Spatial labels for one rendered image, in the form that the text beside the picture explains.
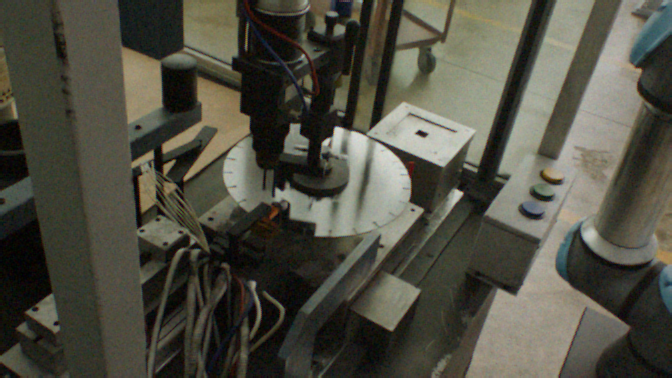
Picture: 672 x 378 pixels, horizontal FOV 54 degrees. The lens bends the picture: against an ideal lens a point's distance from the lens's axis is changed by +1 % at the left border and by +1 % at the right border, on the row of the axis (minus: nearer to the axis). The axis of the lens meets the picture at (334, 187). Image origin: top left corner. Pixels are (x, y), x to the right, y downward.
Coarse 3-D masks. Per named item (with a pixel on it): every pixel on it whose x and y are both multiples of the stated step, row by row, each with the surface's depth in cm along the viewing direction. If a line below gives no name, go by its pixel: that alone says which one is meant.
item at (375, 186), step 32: (352, 160) 119; (384, 160) 120; (256, 192) 108; (288, 192) 109; (352, 192) 111; (384, 192) 112; (288, 224) 102; (320, 224) 103; (352, 224) 104; (384, 224) 105
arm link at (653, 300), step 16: (656, 272) 102; (640, 288) 101; (656, 288) 100; (624, 304) 103; (640, 304) 101; (656, 304) 99; (624, 320) 105; (640, 320) 101; (656, 320) 99; (640, 336) 103; (656, 336) 100; (640, 352) 104; (656, 352) 101
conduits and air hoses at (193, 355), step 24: (192, 264) 96; (216, 264) 101; (168, 288) 96; (192, 288) 93; (216, 288) 95; (240, 288) 95; (192, 312) 92; (240, 312) 92; (192, 336) 89; (216, 336) 92; (240, 336) 89; (264, 336) 90; (192, 360) 88; (240, 360) 86
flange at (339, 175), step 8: (336, 160) 116; (328, 168) 111; (336, 168) 114; (344, 168) 115; (296, 176) 111; (304, 176) 111; (312, 176) 111; (328, 176) 112; (336, 176) 112; (344, 176) 113; (296, 184) 110; (304, 184) 110; (312, 184) 110; (320, 184) 110; (328, 184) 110; (336, 184) 111; (344, 184) 111; (320, 192) 110; (328, 192) 110
